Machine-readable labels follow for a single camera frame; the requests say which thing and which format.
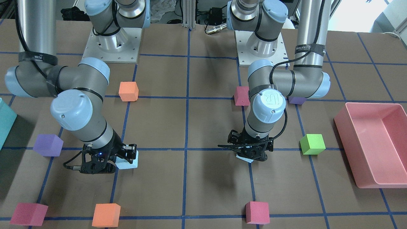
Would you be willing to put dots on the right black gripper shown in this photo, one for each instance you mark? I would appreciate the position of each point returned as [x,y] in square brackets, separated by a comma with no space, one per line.
[117,143]

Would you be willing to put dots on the green foam block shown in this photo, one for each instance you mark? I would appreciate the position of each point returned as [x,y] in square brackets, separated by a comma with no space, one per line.
[312,144]

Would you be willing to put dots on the pink plastic tray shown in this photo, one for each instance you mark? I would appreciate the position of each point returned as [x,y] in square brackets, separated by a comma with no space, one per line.
[373,136]

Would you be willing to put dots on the orange block far side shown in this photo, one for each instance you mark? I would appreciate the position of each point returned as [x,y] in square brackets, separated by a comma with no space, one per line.
[106,215]

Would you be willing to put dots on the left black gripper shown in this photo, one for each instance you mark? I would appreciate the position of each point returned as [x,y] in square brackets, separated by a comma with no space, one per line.
[233,137]

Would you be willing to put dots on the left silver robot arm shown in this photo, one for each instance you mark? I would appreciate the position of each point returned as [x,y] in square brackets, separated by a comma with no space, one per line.
[270,83]

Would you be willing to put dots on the pink block far side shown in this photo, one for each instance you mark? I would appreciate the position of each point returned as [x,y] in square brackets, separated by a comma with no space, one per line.
[257,213]

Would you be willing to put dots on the pink block near blue tray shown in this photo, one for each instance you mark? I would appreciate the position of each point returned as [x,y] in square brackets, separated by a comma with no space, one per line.
[29,214]

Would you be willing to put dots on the purple block near pink tray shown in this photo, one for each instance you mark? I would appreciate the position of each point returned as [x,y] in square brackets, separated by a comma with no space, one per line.
[297,100]

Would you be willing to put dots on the cyan plastic tray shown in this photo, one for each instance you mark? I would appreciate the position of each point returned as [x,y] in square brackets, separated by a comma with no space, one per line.
[7,119]

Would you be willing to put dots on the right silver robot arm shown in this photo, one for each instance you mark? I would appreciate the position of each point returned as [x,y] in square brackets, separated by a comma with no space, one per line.
[77,92]

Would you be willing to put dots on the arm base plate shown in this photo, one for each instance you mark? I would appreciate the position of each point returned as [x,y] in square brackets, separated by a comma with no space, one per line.
[122,47]
[250,48]

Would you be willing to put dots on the orange block near arms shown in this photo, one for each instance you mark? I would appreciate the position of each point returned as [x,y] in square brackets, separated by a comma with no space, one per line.
[128,91]

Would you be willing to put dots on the pink block near left arm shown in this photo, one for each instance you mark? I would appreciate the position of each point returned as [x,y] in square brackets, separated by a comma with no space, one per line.
[241,96]

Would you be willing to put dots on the purple block near blue tray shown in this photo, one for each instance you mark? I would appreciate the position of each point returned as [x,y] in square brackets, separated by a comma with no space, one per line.
[48,145]

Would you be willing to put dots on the light blue foam block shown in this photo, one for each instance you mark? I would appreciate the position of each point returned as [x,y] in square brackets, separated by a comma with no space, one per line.
[124,164]
[244,159]

